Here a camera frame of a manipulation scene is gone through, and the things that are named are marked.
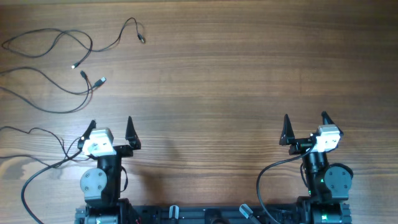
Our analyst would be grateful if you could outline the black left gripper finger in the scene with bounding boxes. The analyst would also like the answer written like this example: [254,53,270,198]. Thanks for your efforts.
[125,116,141,150]
[78,120,96,149]

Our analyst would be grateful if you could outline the separated black cable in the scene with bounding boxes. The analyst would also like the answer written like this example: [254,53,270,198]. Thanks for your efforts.
[0,67,108,114]
[1,17,146,69]

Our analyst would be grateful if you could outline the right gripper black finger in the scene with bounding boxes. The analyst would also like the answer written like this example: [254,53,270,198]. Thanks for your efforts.
[279,114,295,146]
[321,111,344,136]

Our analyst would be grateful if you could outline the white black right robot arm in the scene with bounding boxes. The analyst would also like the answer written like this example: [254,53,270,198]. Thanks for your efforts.
[279,111,353,224]

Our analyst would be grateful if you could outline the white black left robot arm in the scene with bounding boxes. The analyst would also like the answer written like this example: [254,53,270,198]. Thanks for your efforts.
[75,117,142,224]

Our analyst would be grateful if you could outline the black cable bundle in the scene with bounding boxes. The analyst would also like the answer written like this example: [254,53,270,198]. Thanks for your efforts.
[0,126,91,169]

